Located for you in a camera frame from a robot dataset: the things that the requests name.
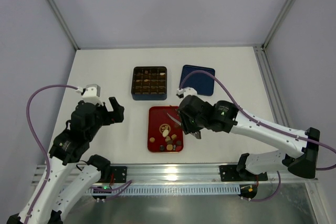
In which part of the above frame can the aluminium frame post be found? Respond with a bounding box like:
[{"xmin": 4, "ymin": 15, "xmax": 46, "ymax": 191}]
[
  {"xmin": 262, "ymin": 0, "xmax": 296, "ymax": 50},
  {"xmin": 46, "ymin": 0, "xmax": 80, "ymax": 51}
]

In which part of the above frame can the left black mount plate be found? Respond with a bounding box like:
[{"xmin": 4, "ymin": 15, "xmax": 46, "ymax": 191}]
[{"xmin": 110, "ymin": 166, "xmax": 128, "ymax": 184}]

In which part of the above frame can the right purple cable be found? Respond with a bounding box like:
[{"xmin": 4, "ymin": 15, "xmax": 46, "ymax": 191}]
[{"xmin": 178, "ymin": 70, "xmax": 336, "ymax": 202}]

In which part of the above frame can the black mount plate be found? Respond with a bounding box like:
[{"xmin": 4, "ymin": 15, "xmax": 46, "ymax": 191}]
[
  {"xmin": 110, "ymin": 166, "xmax": 128, "ymax": 184},
  {"xmin": 219, "ymin": 165, "xmax": 268, "ymax": 182}
]

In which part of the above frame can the purple cable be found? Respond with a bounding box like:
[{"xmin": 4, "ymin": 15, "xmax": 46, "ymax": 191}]
[
  {"xmin": 23, "ymin": 84, "xmax": 83, "ymax": 224},
  {"xmin": 178, "ymin": 70, "xmax": 336, "ymax": 202}
]

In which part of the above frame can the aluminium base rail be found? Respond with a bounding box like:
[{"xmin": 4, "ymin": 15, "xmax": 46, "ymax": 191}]
[{"xmin": 30, "ymin": 163, "xmax": 320, "ymax": 184}]

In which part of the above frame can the blue tin lid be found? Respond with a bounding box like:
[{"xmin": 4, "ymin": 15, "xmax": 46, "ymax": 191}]
[{"xmin": 180, "ymin": 65, "xmax": 215, "ymax": 97}]

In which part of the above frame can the blue chocolate tin box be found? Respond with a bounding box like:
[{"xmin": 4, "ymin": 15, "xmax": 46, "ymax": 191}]
[{"xmin": 131, "ymin": 66, "xmax": 167, "ymax": 101}]

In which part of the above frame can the white cable duct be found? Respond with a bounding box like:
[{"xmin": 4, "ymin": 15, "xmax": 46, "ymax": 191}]
[{"xmin": 85, "ymin": 184, "xmax": 240, "ymax": 197}]

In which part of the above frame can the right aluminium side rail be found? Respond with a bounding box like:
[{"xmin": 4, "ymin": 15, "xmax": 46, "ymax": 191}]
[{"xmin": 253, "ymin": 45, "xmax": 290, "ymax": 127}]

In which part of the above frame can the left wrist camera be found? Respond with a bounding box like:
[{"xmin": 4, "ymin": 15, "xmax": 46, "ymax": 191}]
[{"xmin": 81, "ymin": 84, "xmax": 102, "ymax": 105}]

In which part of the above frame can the white round chocolate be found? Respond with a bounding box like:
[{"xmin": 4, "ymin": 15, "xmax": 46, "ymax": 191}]
[{"xmin": 162, "ymin": 129, "xmax": 169, "ymax": 137}]

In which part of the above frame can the right black mount plate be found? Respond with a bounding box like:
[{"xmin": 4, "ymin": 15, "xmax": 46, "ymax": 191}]
[{"xmin": 219, "ymin": 165, "xmax": 268, "ymax": 182}]

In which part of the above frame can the right aluminium frame post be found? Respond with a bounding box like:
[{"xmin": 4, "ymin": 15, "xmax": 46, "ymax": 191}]
[{"xmin": 262, "ymin": 0, "xmax": 296, "ymax": 50}]

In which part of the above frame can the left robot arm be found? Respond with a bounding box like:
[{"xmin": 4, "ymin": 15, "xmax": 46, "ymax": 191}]
[{"xmin": 7, "ymin": 97, "xmax": 124, "ymax": 223}]

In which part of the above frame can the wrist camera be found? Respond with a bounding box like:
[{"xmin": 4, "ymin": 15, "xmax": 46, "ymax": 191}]
[
  {"xmin": 176, "ymin": 87, "xmax": 197, "ymax": 99},
  {"xmin": 81, "ymin": 84, "xmax": 102, "ymax": 105}
]

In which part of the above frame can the red lacquer tray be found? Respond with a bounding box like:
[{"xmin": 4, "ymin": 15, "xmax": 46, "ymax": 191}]
[{"xmin": 147, "ymin": 105, "xmax": 184, "ymax": 153}]

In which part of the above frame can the left aluminium frame post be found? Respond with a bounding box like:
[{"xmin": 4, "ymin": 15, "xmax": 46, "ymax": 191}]
[{"xmin": 46, "ymin": 0, "xmax": 80, "ymax": 51}]

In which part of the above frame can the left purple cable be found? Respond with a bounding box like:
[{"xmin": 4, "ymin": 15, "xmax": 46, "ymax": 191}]
[{"xmin": 23, "ymin": 84, "xmax": 83, "ymax": 224}]

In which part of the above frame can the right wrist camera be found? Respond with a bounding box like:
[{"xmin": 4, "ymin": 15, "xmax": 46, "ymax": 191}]
[{"xmin": 176, "ymin": 87, "xmax": 197, "ymax": 99}]

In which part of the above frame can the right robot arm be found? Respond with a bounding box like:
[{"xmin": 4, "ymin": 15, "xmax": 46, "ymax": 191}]
[{"xmin": 177, "ymin": 95, "xmax": 320, "ymax": 180}]

